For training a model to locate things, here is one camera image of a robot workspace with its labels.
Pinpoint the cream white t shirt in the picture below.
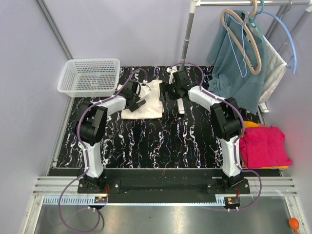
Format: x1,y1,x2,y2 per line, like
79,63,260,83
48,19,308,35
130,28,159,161
121,79,163,120

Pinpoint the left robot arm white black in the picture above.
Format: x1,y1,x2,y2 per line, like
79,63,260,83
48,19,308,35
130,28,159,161
75,81,152,193

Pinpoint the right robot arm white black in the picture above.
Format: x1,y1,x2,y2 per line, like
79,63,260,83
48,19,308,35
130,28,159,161
159,67,244,193

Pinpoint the black marble pattern mat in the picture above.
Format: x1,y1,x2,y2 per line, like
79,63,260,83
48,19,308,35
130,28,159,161
58,65,264,169

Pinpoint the white perforated plastic basket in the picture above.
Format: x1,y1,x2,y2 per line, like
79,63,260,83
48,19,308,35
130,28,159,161
57,58,120,98

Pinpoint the teal t shirt hanging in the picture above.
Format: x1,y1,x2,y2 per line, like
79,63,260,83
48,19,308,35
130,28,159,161
207,18,268,114

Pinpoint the yellow object under shirt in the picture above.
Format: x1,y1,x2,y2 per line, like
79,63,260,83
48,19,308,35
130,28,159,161
243,121,290,171

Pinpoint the metal clothes rack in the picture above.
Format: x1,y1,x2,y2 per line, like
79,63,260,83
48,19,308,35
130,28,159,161
176,0,312,115

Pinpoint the pink red t shirt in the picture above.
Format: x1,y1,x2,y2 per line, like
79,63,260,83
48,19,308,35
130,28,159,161
238,125,293,169

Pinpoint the green clothes hanger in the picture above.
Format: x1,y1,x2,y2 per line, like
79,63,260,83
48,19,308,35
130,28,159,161
248,0,265,41

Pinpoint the white grey towel hanging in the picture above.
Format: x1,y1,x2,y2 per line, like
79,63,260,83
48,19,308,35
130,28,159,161
259,37,287,104

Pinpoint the beige clothes hanger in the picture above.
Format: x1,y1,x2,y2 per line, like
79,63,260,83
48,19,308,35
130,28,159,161
221,0,262,75

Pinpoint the light blue thick hanger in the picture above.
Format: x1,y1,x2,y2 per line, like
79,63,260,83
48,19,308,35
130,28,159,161
262,11,298,75

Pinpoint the orange ball object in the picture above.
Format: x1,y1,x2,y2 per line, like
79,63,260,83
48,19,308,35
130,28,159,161
289,217,300,234

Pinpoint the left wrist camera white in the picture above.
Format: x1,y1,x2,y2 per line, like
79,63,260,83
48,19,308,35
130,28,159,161
140,80,152,95

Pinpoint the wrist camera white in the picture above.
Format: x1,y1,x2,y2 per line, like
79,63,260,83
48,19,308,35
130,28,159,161
140,80,152,95
166,66,178,84

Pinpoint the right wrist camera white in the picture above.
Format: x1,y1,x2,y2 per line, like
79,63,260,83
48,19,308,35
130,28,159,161
166,66,178,84

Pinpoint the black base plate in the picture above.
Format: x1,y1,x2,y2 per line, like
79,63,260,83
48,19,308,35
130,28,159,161
78,168,251,195

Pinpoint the thin blue wire hanger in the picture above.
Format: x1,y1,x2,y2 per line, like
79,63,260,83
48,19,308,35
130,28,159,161
221,9,262,78

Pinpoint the aluminium frame rail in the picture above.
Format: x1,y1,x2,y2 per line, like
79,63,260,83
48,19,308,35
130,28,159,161
33,176,76,195

